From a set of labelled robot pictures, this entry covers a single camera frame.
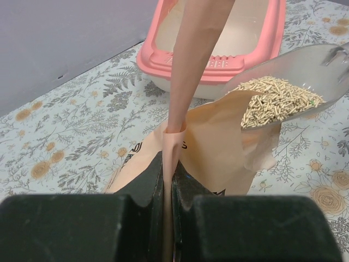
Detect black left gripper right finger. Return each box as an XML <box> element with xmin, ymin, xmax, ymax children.
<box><xmin>172</xmin><ymin>164</ymin><xmax>343</xmax><ymax>261</ymax></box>

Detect floral patterned table mat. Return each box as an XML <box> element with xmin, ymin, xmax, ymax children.
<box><xmin>0</xmin><ymin>0</ymin><xmax>349</xmax><ymax>246</ymax></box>

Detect pink cat litter box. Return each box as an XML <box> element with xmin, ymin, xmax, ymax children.
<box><xmin>136</xmin><ymin>0</ymin><xmax>286</xmax><ymax>99</ymax></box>

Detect beige litter pellets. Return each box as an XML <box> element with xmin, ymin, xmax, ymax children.
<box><xmin>236</xmin><ymin>76</ymin><xmax>325</xmax><ymax>129</ymax></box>

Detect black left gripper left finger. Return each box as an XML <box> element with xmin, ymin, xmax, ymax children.
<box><xmin>1</xmin><ymin>153</ymin><xmax>163</xmax><ymax>261</ymax></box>

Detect clear plastic litter scoop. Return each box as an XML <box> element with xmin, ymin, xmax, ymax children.
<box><xmin>216</xmin><ymin>43</ymin><xmax>348</xmax><ymax>122</ymax></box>

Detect peach cat litter bag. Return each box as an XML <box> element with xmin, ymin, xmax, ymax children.
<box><xmin>103</xmin><ymin>0</ymin><xmax>284</xmax><ymax>262</ymax></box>

